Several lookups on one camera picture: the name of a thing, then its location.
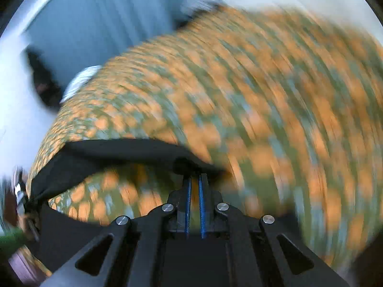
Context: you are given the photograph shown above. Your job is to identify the light blue striped cloth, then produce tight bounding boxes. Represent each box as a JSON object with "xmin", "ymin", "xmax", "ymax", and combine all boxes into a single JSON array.
[{"xmin": 61, "ymin": 65, "xmax": 103, "ymax": 103}]

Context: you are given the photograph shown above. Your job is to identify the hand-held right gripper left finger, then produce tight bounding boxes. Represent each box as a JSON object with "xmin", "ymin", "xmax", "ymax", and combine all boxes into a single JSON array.
[{"xmin": 40, "ymin": 173, "xmax": 192, "ymax": 287}]

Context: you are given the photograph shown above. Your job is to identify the black pants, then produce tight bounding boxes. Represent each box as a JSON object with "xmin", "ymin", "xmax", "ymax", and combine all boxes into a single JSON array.
[{"xmin": 28, "ymin": 138, "xmax": 226, "ymax": 278}]

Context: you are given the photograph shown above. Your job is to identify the dark hanging clothes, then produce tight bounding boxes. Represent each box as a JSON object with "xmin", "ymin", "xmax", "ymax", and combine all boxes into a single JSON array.
[{"xmin": 25, "ymin": 46, "xmax": 65, "ymax": 110}]

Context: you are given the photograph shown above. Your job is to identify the checkered cloth pile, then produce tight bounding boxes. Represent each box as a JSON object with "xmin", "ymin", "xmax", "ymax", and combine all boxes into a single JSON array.
[{"xmin": 180, "ymin": 0, "xmax": 227, "ymax": 16}]

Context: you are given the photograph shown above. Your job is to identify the green floral blanket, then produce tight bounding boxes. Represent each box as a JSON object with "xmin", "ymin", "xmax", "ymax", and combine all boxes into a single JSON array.
[{"xmin": 27, "ymin": 4, "xmax": 383, "ymax": 276}]

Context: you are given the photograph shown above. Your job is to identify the blue curtain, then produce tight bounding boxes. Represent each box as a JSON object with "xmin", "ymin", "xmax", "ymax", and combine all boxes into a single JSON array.
[{"xmin": 25, "ymin": 0, "xmax": 210, "ymax": 92}]

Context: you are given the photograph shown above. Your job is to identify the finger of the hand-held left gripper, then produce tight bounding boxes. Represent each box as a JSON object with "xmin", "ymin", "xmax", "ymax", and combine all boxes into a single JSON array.
[{"xmin": 12, "ymin": 167, "xmax": 41, "ymax": 241}]

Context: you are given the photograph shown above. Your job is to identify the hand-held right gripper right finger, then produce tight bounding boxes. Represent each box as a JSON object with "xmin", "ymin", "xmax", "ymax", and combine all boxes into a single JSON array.
[{"xmin": 199, "ymin": 173, "xmax": 349, "ymax": 287}]

